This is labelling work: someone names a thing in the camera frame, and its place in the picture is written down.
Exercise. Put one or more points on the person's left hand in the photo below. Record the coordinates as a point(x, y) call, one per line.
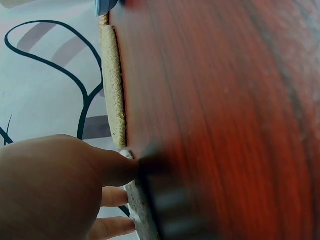
point(47, 190)

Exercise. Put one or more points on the grey speckled round mat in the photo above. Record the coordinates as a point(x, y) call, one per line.
point(140, 212)

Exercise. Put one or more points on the black blurred object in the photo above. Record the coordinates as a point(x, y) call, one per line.
point(170, 200)

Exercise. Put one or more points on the blue object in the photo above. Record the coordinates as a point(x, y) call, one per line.
point(105, 6)

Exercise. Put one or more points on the person's left thumb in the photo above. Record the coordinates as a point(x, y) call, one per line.
point(112, 166)

